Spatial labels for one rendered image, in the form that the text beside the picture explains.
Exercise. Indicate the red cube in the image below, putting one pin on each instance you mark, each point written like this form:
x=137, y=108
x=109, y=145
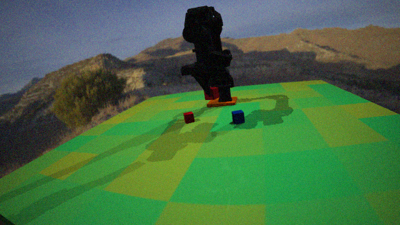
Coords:
x=214, y=94
x=189, y=117

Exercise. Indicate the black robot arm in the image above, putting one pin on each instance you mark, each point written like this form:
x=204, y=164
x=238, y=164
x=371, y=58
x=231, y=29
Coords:
x=201, y=27

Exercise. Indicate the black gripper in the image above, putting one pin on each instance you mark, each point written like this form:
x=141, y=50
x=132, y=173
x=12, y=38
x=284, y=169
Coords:
x=205, y=75

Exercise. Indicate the small blue cube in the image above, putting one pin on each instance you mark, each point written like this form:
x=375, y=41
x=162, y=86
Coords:
x=238, y=117

